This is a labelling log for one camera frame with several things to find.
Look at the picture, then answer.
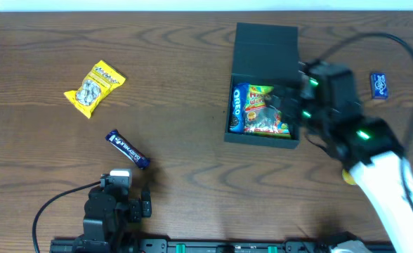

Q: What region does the small blue candy box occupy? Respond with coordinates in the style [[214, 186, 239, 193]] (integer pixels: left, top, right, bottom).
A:
[[370, 72, 388, 100]]

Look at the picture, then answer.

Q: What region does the yellow snack bag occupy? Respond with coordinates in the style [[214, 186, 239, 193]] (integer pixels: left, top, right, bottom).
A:
[[64, 60, 126, 119]]

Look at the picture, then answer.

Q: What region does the blue Dairy Milk chocolate bar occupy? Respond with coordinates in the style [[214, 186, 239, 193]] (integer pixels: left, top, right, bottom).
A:
[[105, 129, 150, 170]]

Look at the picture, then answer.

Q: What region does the dark green box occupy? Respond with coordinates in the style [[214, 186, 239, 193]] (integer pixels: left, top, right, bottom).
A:
[[224, 22, 301, 149]]

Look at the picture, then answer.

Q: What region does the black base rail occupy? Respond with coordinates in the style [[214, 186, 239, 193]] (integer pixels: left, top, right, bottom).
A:
[[49, 238, 397, 253]]

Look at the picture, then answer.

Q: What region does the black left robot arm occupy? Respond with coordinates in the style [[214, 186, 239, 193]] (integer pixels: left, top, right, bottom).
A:
[[70, 173, 152, 252]]

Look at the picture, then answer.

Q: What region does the blue Oreo cookie pack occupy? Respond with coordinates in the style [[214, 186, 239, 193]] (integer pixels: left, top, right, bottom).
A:
[[228, 83, 249, 134]]

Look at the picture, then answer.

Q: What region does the yellow Mentos bottle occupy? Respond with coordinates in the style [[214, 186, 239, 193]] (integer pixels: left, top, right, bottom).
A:
[[341, 169, 356, 186]]

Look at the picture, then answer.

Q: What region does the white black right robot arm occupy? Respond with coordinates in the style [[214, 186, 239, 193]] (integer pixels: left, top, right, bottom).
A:
[[266, 62, 413, 252]]

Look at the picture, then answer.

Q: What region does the Haribo worms candy bag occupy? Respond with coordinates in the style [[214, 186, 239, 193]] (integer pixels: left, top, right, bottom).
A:
[[244, 84, 291, 138]]

